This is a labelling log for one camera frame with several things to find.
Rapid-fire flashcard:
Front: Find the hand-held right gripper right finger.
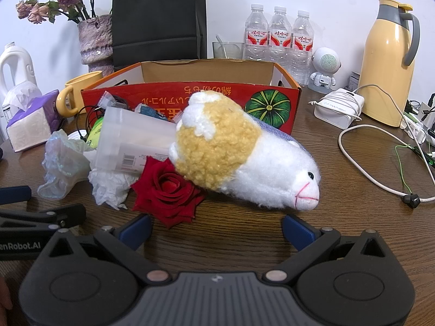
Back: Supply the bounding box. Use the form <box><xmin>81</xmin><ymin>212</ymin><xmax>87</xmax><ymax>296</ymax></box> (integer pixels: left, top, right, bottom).
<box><xmin>263</xmin><ymin>214</ymin><xmax>388</xmax><ymax>284</ymax></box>

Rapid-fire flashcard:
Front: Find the purple tissue pack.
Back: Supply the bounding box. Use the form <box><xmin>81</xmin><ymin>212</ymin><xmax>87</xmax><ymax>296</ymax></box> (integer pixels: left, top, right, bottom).
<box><xmin>2</xmin><ymin>81</ymin><xmax>64</xmax><ymax>153</ymax></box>

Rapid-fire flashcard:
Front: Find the white power adapter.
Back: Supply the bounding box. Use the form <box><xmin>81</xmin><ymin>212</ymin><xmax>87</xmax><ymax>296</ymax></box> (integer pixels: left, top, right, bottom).
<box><xmin>313</xmin><ymin>88</ymin><xmax>364</xmax><ymax>130</ymax></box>

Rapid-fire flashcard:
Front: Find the red artificial rose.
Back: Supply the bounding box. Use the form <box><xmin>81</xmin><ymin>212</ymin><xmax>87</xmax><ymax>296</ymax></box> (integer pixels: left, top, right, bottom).
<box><xmin>131</xmin><ymin>156</ymin><xmax>206</xmax><ymax>230</ymax></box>

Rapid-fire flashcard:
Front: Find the small blue packet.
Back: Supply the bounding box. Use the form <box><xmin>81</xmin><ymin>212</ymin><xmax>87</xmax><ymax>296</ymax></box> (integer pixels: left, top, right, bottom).
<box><xmin>135</xmin><ymin>103</ymin><xmax>169</xmax><ymax>120</ymax></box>

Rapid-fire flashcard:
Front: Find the white detergent bottle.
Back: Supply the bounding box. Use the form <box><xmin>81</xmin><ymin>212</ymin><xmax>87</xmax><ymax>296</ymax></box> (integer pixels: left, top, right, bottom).
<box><xmin>0</xmin><ymin>42</ymin><xmax>38</xmax><ymax>102</ymax></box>

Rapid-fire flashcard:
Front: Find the white yellow plush sheep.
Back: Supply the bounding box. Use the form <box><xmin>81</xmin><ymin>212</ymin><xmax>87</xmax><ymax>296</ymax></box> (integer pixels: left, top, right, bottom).
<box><xmin>169</xmin><ymin>90</ymin><xmax>321</xmax><ymax>211</ymax></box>

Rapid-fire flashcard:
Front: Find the white power strip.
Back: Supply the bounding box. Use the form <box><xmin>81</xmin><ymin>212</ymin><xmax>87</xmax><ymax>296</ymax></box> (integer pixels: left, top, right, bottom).
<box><xmin>402</xmin><ymin>99</ymin><xmax>435</xmax><ymax>145</ymax></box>

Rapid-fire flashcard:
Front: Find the yellow ceramic mug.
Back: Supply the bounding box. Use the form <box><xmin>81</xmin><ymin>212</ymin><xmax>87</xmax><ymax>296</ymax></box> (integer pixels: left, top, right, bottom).
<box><xmin>56</xmin><ymin>71</ymin><xmax>104</xmax><ymax>118</ymax></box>

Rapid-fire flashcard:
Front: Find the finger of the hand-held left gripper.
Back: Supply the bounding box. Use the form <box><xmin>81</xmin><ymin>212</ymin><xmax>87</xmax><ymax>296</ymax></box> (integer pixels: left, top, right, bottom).
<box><xmin>0</xmin><ymin>186</ymin><xmax>32</xmax><ymax>205</ymax></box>
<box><xmin>0</xmin><ymin>204</ymin><xmax>86</xmax><ymax>229</ymax></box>

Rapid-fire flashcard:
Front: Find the thin green wire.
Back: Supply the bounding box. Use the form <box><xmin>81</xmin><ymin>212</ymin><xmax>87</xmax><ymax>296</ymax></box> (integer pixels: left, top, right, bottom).
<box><xmin>395</xmin><ymin>144</ymin><xmax>435</xmax><ymax>194</ymax></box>

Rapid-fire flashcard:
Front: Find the white charging cable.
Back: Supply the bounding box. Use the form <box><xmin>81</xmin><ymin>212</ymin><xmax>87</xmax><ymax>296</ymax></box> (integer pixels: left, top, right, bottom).
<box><xmin>338</xmin><ymin>85</ymin><xmax>435</xmax><ymax>209</ymax></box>

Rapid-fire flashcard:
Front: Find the white tissue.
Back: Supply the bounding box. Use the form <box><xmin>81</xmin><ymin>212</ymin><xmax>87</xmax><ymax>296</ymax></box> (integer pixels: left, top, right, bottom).
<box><xmin>88</xmin><ymin>149</ymin><xmax>141</xmax><ymax>210</ymax></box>

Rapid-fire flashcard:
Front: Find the red orange cardboard box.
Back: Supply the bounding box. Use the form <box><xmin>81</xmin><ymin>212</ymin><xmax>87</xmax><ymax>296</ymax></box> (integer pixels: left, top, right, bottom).
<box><xmin>81</xmin><ymin>59</ymin><xmax>302</xmax><ymax>136</ymax></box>

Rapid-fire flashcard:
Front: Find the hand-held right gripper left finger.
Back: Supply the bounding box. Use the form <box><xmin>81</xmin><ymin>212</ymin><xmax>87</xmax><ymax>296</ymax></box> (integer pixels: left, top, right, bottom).
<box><xmin>48</xmin><ymin>214</ymin><xmax>172</xmax><ymax>286</ymax></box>

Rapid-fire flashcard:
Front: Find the small grey box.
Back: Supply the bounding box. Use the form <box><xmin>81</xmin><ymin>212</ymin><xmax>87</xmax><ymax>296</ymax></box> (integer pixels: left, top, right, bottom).
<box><xmin>348</xmin><ymin>72</ymin><xmax>363</xmax><ymax>91</ymax></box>

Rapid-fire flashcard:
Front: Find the clear glass cup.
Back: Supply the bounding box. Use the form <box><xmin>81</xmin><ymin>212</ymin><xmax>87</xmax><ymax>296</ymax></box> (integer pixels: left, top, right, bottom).
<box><xmin>212</xmin><ymin>34</ymin><xmax>245</xmax><ymax>60</ymax></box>

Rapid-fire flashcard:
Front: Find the yellow thermos jug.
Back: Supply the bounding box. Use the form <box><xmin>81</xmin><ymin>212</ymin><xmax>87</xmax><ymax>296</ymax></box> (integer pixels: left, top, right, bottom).
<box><xmin>358</xmin><ymin>0</ymin><xmax>421</xmax><ymax>128</ymax></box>

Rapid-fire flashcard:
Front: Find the purple knitted pouch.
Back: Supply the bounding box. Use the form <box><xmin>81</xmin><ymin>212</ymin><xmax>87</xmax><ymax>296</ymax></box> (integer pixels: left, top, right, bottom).
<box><xmin>254</xmin><ymin>120</ymin><xmax>297</xmax><ymax>143</ymax></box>

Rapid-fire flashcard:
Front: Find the black paper bag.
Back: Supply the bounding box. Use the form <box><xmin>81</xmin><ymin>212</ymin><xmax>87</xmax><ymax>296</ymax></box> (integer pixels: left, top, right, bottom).
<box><xmin>111</xmin><ymin>0</ymin><xmax>208</xmax><ymax>72</ymax></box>

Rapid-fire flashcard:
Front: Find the translucent plastic bag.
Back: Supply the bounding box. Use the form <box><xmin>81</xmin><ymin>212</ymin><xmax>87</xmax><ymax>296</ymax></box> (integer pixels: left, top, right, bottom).
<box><xmin>37</xmin><ymin>130</ymin><xmax>92</xmax><ymax>200</ymax></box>

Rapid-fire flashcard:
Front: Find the clear plastic container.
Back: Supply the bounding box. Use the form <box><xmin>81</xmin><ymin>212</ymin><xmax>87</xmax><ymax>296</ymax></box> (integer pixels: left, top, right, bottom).
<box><xmin>90</xmin><ymin>106</ymin><xmax>186</xmax><ymax>176</ymax></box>

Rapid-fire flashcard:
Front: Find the black cable bundle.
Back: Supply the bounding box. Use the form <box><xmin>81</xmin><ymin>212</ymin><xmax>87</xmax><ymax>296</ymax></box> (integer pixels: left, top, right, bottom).
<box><xmin>73</xmin><ymin>95</ymin><xmax>131</xmax><ymax>140</ymax></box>

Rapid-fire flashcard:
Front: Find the small white plastic packet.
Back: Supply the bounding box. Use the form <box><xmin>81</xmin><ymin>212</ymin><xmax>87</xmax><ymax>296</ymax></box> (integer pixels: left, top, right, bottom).
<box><xmin>98</xmin><ymin>91</ymin><xmax>117</xmax><ymax>110</ymax></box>

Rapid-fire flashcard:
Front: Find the red label water bottle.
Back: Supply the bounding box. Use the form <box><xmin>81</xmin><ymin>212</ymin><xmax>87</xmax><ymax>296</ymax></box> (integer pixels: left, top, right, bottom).
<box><xmin>291</xmin><ymin>10</ymin><xmax>313</xmax><ymax>86</ymax></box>
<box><xmin>268</xmin><ymin>6</ymin><xmax>293</xmax><ymax>75</ymax></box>
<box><xmin>243</xmin><ymin>3</ymin><xmax>270</xmax><ymax>62</ymax></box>

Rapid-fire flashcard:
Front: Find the white robot speaker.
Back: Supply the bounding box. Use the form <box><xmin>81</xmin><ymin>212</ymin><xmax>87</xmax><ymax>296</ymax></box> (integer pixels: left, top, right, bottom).
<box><xmin>307</xmin><ymin>47</ymin><xmax>341</xmax><ymax>92</ymax></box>

